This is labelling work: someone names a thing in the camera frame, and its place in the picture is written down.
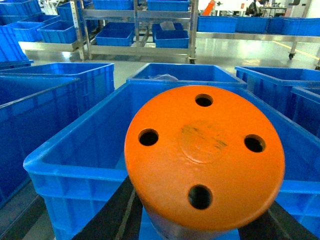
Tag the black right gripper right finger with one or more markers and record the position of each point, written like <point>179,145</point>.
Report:
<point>275,224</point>

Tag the orange cylindrical cap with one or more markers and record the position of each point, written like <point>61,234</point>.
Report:
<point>203,161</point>

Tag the blue bin left empty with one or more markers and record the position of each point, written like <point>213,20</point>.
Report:
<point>32,110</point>

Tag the blue bin empty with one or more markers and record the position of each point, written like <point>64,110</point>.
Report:
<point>77,170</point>
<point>32,110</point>

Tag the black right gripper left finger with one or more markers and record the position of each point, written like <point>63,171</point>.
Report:
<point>119,219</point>

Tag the blue bin behind middle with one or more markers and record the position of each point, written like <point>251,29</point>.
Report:
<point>199,74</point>

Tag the background steel shelf cart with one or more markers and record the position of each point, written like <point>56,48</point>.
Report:
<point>143,19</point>

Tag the blue bin middle empty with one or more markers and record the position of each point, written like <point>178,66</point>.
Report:
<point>77,170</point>

